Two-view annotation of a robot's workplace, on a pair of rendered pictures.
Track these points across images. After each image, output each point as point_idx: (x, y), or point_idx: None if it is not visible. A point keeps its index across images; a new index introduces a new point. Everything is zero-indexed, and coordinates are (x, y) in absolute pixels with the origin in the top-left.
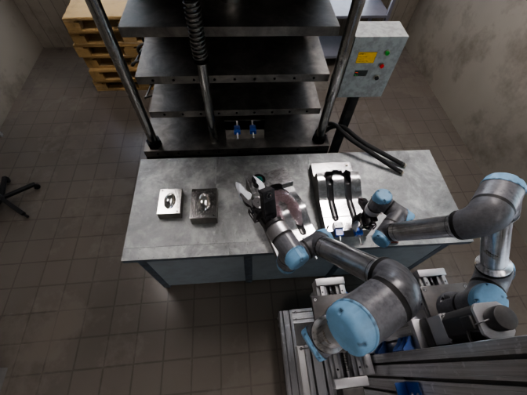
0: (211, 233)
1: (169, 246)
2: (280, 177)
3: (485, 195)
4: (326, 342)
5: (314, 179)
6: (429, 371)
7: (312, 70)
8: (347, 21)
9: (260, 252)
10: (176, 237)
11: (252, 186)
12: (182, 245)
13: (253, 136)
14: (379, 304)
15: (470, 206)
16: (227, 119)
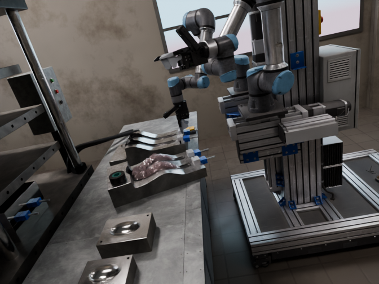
0: (170, 227)
1: (184, 271)
2: (119, 168)
3: (196, 12)
4: (282, 50)
5: (128, 158)
6: (283, 39)
7: (28, 109)
8: (26, 49)
9: (199, 186)
10: (170, 265)
11: (122, 183)
12: (184, 256)
13: (47, 199)
14: None
15: (200, 17)
16: (3, 211)
